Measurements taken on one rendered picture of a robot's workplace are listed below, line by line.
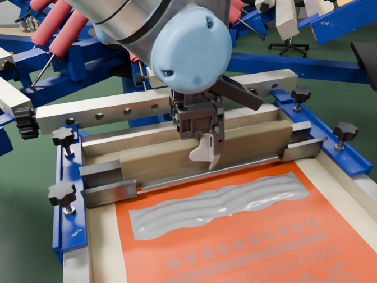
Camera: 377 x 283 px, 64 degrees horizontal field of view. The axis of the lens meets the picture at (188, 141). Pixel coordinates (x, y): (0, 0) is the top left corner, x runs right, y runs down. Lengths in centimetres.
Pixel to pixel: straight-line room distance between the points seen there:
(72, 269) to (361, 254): 47
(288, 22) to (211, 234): 63
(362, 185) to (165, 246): 39
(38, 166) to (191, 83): 210
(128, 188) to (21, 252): 135
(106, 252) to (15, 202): 161
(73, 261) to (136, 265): 10
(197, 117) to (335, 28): 56
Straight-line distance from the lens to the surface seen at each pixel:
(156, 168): 58
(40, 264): 180
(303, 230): 61
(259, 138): 63
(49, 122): 77
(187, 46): 26
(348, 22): 96
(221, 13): 45
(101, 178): 62
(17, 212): 208
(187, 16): 27
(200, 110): 50
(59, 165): 66
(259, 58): 129
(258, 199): 62
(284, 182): 67
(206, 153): 56
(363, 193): 67
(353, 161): 71
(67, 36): 109
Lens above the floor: 143
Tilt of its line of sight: 39 degrees down
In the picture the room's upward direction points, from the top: 1 degrees counter-clockwise
